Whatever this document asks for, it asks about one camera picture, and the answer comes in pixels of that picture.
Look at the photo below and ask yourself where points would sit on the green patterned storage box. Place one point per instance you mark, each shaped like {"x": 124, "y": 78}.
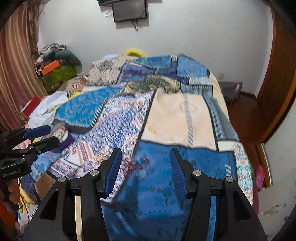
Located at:
{"x": 54, "y": 79}

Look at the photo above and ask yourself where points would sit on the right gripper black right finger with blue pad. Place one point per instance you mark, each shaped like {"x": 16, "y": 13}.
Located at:
{"x": 235, "y": 216}

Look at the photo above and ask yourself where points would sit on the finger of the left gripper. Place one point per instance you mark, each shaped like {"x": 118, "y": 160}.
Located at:
{"x": 44, "y": 145}
{"x": 32, "y": 133}

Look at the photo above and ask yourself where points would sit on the dark bag on floor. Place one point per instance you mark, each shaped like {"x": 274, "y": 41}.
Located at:
{"x": 230, "y": 91}

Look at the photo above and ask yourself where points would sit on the striped pillow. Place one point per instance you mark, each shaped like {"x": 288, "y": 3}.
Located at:
{"x": 74, "y": 85}

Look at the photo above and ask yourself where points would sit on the small dark wall monitor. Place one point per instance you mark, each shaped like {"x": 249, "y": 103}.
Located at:
{"x": 129, "y": 10}

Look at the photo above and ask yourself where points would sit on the red white box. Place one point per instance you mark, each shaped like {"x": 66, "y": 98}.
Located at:
{"x": 30, "y": 107}

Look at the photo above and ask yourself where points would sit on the pile of clothes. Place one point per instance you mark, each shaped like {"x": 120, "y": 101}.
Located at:
{"x": 55, "y": 51}

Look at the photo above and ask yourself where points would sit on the yellow round object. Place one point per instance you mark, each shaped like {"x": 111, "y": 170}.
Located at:
{"x": 135, "y": 52}

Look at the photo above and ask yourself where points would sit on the orange box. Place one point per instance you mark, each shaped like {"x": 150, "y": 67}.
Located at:
{"x": 50, "y": 67}

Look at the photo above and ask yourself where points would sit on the red striped curtain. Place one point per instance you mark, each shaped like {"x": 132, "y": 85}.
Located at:
{"x": 19, "y": 81}

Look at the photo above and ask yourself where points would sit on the wooden door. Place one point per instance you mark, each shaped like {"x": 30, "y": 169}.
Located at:
{"x": 277, "y": 92}

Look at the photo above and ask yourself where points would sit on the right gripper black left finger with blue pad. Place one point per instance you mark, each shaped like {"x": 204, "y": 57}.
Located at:
{"x": 55, "y": 217}

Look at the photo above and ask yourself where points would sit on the patchwork patterned bedspread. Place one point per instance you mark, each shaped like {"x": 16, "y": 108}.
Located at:
{"x": 145, "y": 107}

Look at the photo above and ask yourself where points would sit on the black wall television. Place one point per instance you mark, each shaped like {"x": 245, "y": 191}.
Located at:
{"x": 106, "y": 2}

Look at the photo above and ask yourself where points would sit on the white cloth on bed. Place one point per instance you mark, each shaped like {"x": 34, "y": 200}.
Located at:
{"x": 45, "y": 108}

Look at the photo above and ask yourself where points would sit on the purple heart jewelry box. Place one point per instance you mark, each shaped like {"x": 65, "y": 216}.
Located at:
{"x": 65, "y": 138}

